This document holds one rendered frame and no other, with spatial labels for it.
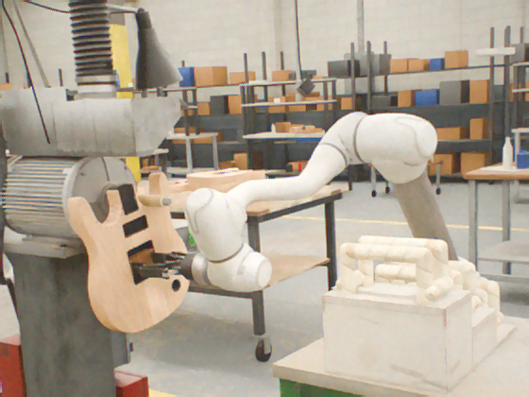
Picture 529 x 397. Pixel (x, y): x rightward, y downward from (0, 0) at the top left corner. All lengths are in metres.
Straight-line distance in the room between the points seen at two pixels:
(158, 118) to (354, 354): 0.81
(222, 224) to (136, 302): 0.45
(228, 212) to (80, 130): 0.50
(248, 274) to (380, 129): 0.56
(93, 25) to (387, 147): 0.82
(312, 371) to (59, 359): 1.00
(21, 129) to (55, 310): 0.54
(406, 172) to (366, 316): 0.66
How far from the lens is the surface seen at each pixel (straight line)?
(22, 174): 2.46
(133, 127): 2.00
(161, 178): 2.24
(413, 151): 2.12
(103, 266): 2.09
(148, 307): 2.22
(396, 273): 1.76
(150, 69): 2.21
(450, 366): 1.60
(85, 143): 2.13
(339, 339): 1.67
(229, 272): 1.91
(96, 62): 2.15
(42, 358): 2.55
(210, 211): 1.82
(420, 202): 2.26
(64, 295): 2.45
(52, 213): 2.34
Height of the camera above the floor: 1.53
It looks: 11 degrees down
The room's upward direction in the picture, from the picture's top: 3 degrees counter-clockwise
